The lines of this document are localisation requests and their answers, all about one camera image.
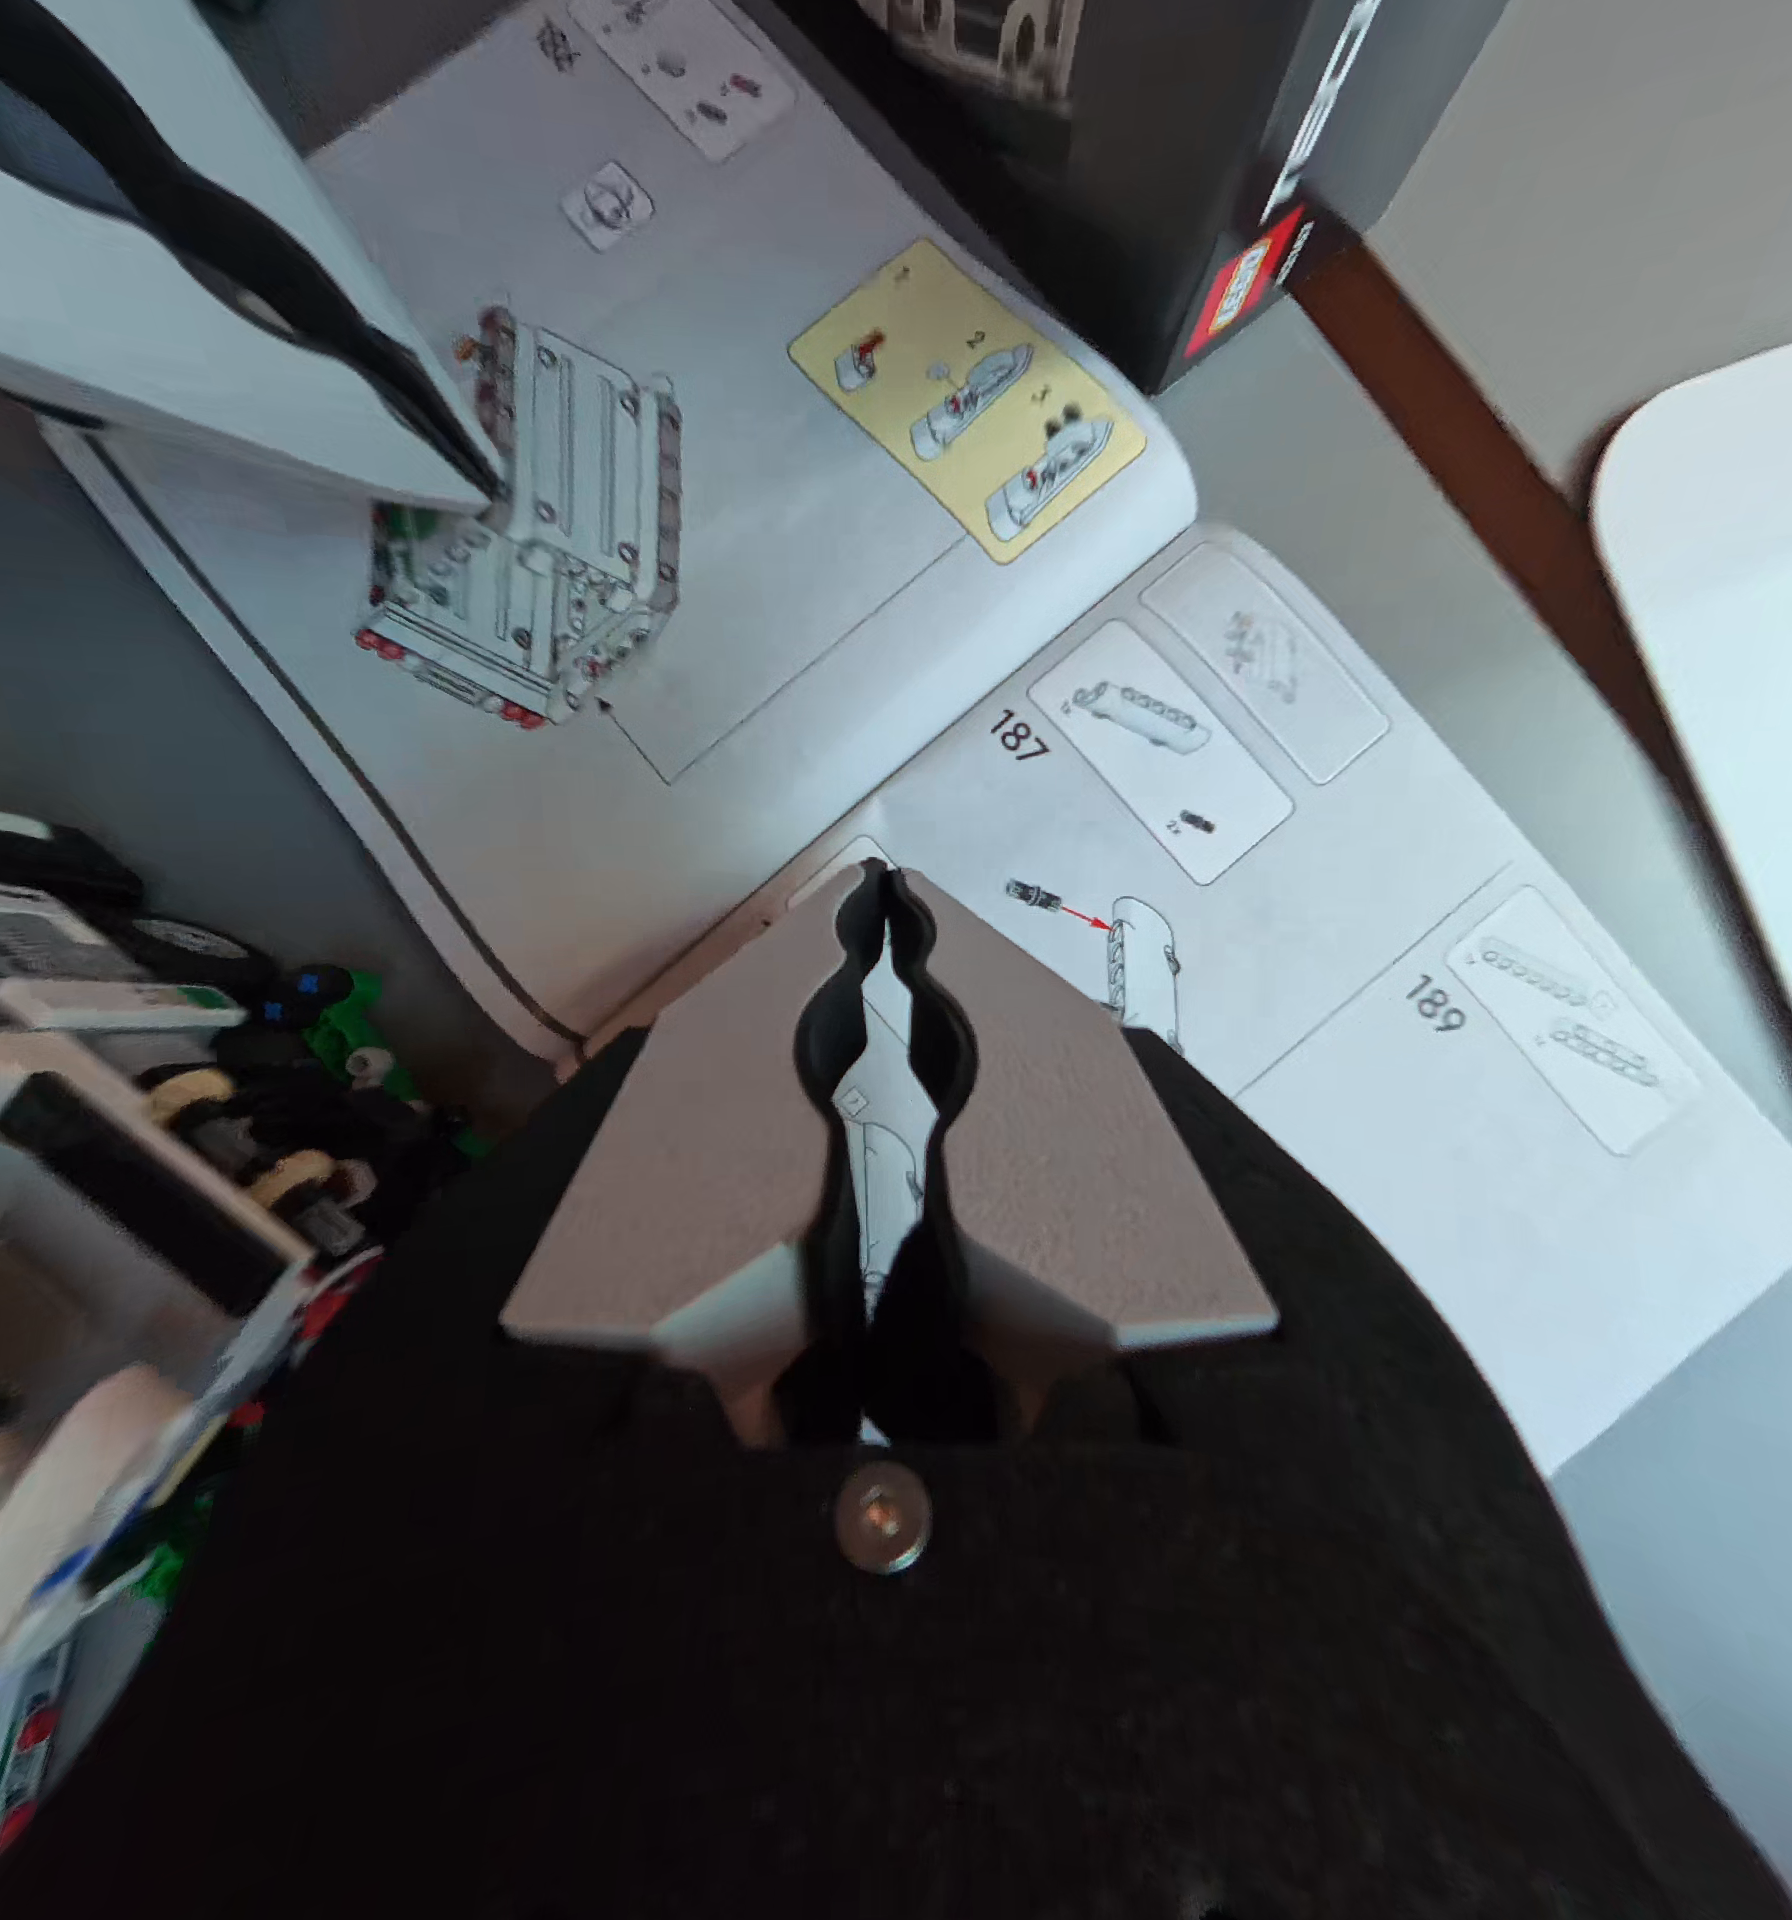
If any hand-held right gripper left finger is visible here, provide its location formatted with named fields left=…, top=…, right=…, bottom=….
left=497, top=860, right=894, bottom=1444

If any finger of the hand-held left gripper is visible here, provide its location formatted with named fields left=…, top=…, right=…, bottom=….
left=0, top=0, right=513, bottom=500
left=0, top=59, right=500, bottom=511

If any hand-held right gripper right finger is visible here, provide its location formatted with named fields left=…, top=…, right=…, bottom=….
left=889, top=867, right=1283, bottom=1444

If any lego instruction booklet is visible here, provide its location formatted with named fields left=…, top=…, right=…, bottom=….
left=41, top=0, right=1792, bottom=1478

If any white green lego truck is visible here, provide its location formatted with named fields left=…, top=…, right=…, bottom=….
left=0, top=794, right=481, bottom=1890

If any black lego set box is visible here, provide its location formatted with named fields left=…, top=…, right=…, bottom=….
left=738, top=0, right=1514, bottom=396

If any sign stand with white base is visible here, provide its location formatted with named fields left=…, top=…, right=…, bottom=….
left=1589, top=320, right=1792, bottom=1187

